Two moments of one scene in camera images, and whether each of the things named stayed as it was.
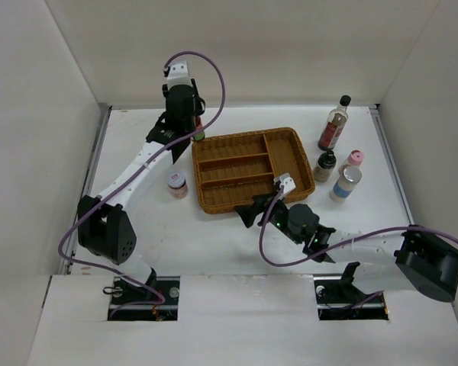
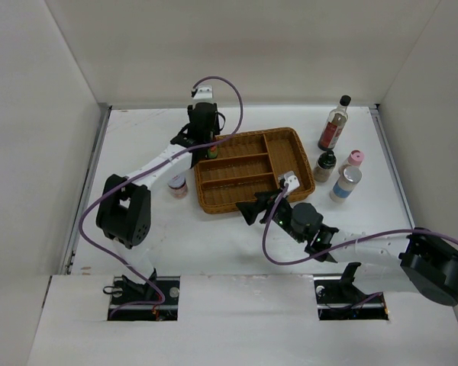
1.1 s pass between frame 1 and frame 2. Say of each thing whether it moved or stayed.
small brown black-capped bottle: stayed
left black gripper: moved
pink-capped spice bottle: stayed
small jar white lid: stayed
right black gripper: stayed
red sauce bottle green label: moved
